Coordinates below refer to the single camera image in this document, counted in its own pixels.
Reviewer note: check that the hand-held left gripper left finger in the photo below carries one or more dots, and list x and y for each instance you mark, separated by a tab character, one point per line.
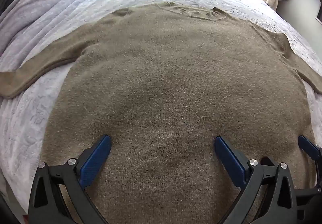
95	161

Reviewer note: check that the dark framed wall screen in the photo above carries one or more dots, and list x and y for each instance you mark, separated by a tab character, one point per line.
320	19

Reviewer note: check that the lilac fleece blanket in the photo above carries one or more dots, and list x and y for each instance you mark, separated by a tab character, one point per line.
32	7

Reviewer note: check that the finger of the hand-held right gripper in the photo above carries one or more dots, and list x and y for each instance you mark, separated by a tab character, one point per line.
309	148
310	193

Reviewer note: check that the brown knit sweater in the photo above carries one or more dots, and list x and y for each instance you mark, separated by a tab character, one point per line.
166	83

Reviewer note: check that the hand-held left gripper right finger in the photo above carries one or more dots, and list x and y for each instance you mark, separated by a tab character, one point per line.
230	161

